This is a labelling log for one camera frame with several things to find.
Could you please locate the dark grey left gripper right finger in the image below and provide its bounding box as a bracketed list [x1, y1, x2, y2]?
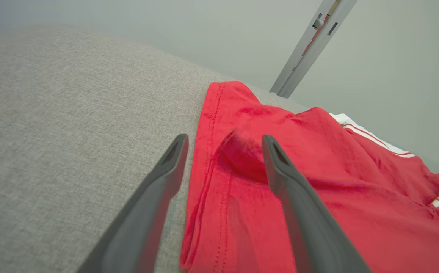
[262, 134, 372, 273]

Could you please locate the red jersey with number print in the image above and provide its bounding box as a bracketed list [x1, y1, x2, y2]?
[179, 81, 439, 273]

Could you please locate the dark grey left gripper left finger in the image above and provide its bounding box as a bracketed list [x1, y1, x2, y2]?
[77, 133, 190, 273]

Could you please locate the grey metal partition post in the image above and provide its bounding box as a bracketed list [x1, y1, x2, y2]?
[270, 0, 358, 99]

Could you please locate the grey fabric sofa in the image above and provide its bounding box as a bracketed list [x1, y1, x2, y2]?
[0, 25, 439, 273]

